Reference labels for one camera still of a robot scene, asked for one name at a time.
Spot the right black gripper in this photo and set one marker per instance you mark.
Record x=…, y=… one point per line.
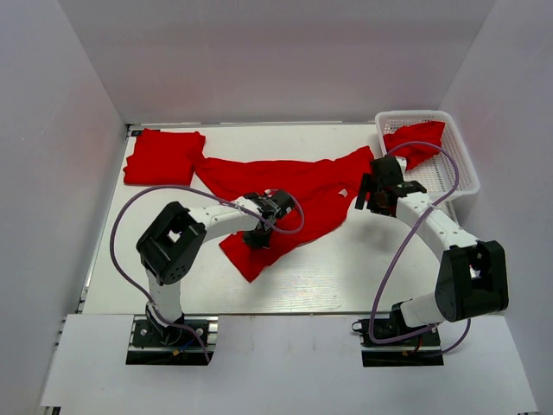
x=368, y=184

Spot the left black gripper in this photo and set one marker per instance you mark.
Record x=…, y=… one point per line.
x=257, y=243

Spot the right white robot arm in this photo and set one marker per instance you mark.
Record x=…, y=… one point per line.
x=472, y=277

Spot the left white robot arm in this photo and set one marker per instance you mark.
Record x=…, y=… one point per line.
x=170, y=245

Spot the folded red t shirt stack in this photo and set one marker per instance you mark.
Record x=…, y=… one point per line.
x=163, y=158

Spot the white plastic basket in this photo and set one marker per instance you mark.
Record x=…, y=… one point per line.
x=436, y=174

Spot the red t shirt in basket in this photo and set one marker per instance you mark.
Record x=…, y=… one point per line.
x=420, y=136

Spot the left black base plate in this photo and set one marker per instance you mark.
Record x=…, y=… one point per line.
x=147, y=348

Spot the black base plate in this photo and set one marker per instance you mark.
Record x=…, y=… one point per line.
x=420, y=351
x=147, y=348

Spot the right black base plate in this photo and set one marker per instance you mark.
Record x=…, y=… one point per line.
x=420, y=351

